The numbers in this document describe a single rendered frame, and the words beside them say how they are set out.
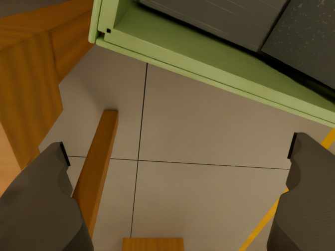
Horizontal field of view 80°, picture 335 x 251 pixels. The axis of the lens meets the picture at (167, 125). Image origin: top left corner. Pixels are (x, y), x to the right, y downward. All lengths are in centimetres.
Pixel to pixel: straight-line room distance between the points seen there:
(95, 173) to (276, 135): 125
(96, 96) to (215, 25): 107
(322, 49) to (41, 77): 33
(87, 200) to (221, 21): 73
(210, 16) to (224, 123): 120
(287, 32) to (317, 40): 3
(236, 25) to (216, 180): 163
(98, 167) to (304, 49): 84
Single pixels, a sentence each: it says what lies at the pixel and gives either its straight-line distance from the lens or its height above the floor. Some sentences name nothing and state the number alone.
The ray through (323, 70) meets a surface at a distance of 23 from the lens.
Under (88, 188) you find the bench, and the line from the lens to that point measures 87.
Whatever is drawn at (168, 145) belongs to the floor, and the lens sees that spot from 144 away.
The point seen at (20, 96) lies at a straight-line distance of 29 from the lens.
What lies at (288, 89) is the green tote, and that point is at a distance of 18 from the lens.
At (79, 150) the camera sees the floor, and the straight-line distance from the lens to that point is 155.
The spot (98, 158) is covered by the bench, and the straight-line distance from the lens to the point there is 97.
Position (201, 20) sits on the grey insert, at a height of 85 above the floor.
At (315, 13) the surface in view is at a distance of 25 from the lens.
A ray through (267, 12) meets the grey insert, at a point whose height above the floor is 85.
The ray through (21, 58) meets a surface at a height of 84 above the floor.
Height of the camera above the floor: 108
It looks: 54 degrees down
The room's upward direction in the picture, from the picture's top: 174 degrees clockwise
